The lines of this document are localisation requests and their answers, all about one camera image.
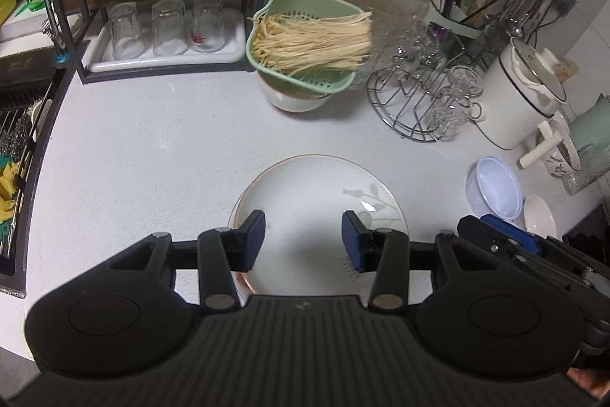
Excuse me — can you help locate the textured clear glass vase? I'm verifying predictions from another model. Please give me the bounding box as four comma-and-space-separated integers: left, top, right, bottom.
561, 150, 610, 197

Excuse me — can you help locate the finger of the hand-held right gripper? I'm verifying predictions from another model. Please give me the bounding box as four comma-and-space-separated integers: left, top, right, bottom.
457, 214, 549, 265

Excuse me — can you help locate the small grey leaf plate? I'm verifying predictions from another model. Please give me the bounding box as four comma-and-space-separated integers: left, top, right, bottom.
228, 154, 409, 296

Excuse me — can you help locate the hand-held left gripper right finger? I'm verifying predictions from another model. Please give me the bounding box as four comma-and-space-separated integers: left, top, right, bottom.
342, 211, 496, 310

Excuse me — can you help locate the glass pot lid white knob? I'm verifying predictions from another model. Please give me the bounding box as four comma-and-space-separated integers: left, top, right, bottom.
512, 37, 571, 104

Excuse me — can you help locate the clear glass with red print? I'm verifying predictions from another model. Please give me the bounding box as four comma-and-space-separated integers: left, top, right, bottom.
191, 0, 225, 54

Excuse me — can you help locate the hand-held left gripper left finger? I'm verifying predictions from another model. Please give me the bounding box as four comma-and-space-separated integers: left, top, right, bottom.
109, 210, 266, 309

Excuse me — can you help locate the bundle of pale noodles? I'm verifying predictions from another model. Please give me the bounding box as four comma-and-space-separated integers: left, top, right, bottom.
250, 12, 373, 75

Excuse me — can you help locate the round wire mug rack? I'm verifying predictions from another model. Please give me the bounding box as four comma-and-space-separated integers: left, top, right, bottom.
367, 66, 472, 144

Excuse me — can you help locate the clear drinking glass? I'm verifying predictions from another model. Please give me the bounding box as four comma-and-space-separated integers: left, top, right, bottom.
109, 2, 146, 60
151, 0, 188, 57

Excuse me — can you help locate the wire glass rack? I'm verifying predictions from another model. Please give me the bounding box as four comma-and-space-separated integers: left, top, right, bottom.
372, 0, 485, 137

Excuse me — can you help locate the green chopstick holder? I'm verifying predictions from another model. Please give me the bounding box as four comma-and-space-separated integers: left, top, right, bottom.
422, 0, 484, 42

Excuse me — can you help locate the black induction cooktop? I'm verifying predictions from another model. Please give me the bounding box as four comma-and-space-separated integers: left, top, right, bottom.
562, 204, 610, 269

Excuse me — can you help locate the black kitchen sink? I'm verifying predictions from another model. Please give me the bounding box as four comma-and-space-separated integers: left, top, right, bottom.
0, 68, 68, 294

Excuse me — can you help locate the white drain tray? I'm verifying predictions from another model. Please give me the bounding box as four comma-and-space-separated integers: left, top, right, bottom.
88, 9, 247, 73

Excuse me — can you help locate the yellow sponge cloth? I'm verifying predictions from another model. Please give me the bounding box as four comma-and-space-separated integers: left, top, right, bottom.
0, 159, 26, 223

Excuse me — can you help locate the white electric cooking pot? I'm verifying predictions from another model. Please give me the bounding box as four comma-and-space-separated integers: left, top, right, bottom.
469, 36, 573, 170

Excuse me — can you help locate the floral ceramic bowl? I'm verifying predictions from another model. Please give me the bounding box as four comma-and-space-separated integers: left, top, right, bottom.
546, 111, 583, 177

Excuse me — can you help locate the yellow paper packet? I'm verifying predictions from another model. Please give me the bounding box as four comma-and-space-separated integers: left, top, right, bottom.
553, 56, 578, 84

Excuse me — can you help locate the pale blue plastic bowl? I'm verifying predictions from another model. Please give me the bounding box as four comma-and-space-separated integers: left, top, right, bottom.
466, 156, 524, 222

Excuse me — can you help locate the white bowl with red rim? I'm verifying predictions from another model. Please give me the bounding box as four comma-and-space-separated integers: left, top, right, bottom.
257, 71, 334, 113

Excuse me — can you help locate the plain white bowl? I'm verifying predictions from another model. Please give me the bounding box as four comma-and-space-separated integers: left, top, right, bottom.
523, 195, 558, 240

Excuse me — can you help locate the pale green kettle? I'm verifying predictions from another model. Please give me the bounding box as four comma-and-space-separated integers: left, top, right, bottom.
567, 95, 610, 164

